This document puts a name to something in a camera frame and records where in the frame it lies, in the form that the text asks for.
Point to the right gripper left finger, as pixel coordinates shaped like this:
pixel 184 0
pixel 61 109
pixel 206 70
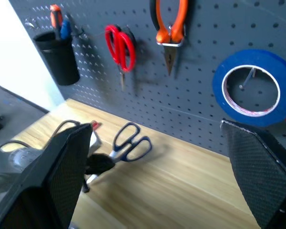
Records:
pixel 43 190

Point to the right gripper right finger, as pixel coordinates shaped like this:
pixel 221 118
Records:
pixel 259 171

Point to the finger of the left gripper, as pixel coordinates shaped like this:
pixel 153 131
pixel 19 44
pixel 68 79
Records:
pixel 99 164

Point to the grey metal pegboard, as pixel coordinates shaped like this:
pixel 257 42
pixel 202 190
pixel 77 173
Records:
pixel 157 100

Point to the blue tape roll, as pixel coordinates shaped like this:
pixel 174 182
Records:
pixel 219 78

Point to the black pegboard hook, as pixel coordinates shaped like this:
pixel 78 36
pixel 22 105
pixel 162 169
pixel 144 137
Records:
pixel 79 34

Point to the black cup holder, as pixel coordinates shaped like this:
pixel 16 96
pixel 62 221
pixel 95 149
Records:
pixel 59 64

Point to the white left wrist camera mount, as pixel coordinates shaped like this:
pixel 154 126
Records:
pixel 95 140

